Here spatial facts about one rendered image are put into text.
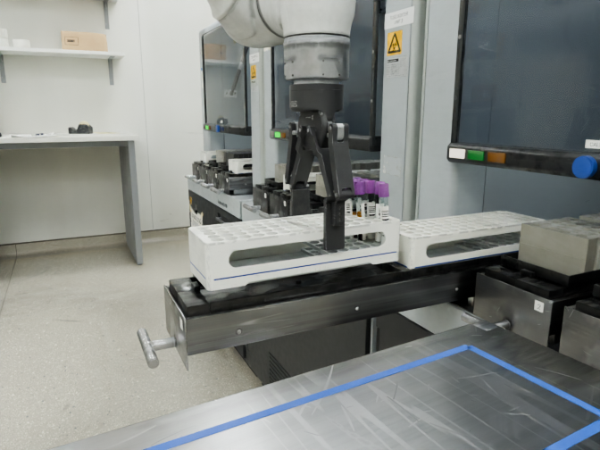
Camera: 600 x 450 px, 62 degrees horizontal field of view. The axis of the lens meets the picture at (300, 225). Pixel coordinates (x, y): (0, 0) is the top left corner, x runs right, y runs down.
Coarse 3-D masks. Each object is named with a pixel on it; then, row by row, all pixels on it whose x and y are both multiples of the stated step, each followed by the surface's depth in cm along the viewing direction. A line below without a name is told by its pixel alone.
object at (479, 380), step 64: (320, 384) 43; (384, 384) 43; (448, 384) 43; (512, 384) 43; (576, 384) 43; (64, 448) 35; (128, 448) 35; (192, 448) 35; (256, 448) 35; (320, 448) 35; (384, 448) 35; (448, 448) 35; (512, 448) 35; (576, 448) 35
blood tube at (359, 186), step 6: (354, 186) 75; (360, 186) 75; (354, 192) 76; (360, 192) 75; (360, 198) 75; (360, 204) 75; (360, 210) 76; (360, 216) 76; (360, 234) 76; (360, 240) 77
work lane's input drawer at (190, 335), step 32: (192, 288) 67; (256, 288) 71; (288, 288) 71; (320, 288) 69; (352, 288) 71; (384, 288) 72; (416, 288) 75; (448, 288) 78; (192, 320) 60; (224, 320) 62; (256, 320) 64; (288, 320) 66; (320, 320) 69; (352, 320) 71; (192, 352) 61
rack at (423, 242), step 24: (456, 216) 90; (480, 216) 90; (504, 216) 90; (528, 216) 90; (408, 240) 76; (432, 240) 77; (456, 240) 92; (480, 240) 88; (504, 240) 88; (408, 264) 76
